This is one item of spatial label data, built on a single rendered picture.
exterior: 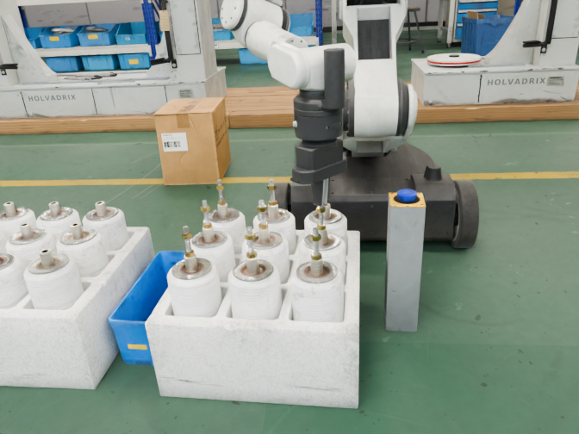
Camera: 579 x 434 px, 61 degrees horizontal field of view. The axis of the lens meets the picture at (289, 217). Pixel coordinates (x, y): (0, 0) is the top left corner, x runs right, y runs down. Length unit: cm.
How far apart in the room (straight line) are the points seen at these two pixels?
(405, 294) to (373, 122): 42
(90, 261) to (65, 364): 22
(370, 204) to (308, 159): 52
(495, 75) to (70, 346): 252
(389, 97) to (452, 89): 174
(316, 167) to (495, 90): 220
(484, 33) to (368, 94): 416
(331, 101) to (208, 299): 42
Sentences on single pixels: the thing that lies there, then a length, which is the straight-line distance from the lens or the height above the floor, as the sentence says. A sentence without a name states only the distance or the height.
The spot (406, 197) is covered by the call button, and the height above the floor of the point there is 33.
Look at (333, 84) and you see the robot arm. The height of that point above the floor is 57.
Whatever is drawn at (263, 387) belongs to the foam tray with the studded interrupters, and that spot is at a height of 4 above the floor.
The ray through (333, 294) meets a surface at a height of 23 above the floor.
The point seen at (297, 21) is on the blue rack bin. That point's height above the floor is 38.
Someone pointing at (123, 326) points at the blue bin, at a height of 11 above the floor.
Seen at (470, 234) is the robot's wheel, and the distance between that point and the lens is 143.
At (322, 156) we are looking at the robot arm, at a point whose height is 44.
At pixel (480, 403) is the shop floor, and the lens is 104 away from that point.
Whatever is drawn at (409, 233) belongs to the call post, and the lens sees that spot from 103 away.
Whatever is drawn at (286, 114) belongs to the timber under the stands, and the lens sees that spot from 284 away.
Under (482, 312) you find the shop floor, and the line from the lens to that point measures 127.
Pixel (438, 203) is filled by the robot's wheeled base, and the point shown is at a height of 17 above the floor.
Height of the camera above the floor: 72
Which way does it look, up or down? 25 degrees down
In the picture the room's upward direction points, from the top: 3 degrees counter-clockwise
